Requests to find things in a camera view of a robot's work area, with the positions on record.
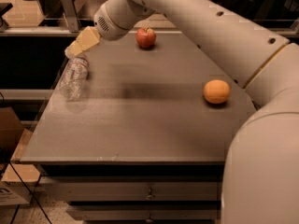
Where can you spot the grey drawer cabinet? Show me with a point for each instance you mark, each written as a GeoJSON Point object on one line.
{"type": "Point", "coordinates": [142, 123]}

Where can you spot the brown cardboard box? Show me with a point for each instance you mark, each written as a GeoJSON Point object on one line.
{"type": "Point", "coordinates": [11, 129]}

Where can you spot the lower drawer knob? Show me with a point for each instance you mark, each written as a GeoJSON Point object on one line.
{"type": "Point", "coordinates": [149, 219]}

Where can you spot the left metal bracket post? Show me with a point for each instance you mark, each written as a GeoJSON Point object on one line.
{"type": "Point", "coordinates": [70, 15]}

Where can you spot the drawer knob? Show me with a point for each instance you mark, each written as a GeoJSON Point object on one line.
{"type": "Point", "coordinates": [149, 219]}
{"type": "Point", "coordinates": [150, 195]}

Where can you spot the orange fruit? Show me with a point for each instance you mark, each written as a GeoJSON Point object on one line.
{"type": "Point", "coordinates": [216, 91]}

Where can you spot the red apple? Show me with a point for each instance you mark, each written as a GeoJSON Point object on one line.
{"type": "Point", "coordinates": [145, 38]}

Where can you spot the upper drawer knob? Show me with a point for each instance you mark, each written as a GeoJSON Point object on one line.
{"type": "Point", "coordinates": [150, 195]}

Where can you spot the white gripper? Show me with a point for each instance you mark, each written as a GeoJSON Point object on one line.
{"type": "Point", "coordinates": [102, 23]}

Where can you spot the white labelled box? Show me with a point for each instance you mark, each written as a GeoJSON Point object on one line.
{"type": "Point", "coordinates": [13, 195]}

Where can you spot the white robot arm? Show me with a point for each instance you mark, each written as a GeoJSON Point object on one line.
{"type": "Point", "coordinates": [261, 173]}

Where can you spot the clear plastic water bottle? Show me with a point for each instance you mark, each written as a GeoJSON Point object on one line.
{"type": "Point", "coordinates": [73, 78]}

